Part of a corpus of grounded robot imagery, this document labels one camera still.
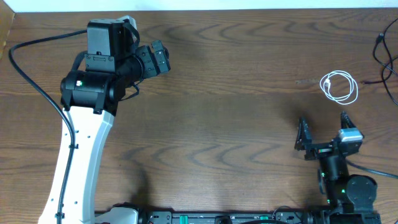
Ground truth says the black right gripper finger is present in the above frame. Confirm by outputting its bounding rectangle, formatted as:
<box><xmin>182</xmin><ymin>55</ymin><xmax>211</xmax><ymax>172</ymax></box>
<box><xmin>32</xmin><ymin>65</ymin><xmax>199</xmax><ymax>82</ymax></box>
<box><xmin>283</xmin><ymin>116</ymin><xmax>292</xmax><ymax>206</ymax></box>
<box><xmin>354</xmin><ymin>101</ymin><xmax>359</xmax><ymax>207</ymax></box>
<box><xmin>294</xmin><ymin>117</ymin><xmax>312</xmax><ymax>151</ymax></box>
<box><xmin>340</xmin><ymin>111</ymin><xmax>356</xmax><ymax>129</ymax></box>

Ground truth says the white cable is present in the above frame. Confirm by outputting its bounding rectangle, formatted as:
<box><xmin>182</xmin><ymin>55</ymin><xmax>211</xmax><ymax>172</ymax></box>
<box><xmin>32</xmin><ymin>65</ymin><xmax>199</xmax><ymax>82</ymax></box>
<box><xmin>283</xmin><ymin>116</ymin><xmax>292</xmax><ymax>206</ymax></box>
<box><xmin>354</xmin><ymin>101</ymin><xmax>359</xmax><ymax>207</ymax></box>
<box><xmin>319</xmin><ymin>70</ymin><xmax>359</xmax><ymax>106</ymax></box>

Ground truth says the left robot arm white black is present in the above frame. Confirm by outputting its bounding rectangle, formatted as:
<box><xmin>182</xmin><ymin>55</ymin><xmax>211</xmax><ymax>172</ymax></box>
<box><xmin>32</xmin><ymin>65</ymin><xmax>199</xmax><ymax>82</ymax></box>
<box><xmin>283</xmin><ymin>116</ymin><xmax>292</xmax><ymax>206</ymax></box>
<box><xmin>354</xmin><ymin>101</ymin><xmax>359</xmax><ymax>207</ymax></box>
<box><xmin>39</xmin><ymin>16</ymin><xmax>170</xmax><ymax>223</ymax></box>

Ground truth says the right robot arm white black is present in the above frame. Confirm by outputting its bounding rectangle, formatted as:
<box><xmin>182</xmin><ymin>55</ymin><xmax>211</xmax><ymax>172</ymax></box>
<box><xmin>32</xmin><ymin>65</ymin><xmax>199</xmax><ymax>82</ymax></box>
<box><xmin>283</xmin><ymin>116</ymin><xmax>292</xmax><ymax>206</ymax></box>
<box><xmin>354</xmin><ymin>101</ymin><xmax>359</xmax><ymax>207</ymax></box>
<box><xmin>294</xmin><ymin>111</ymin><xmax>381</xmax><ymax>224</ymax></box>

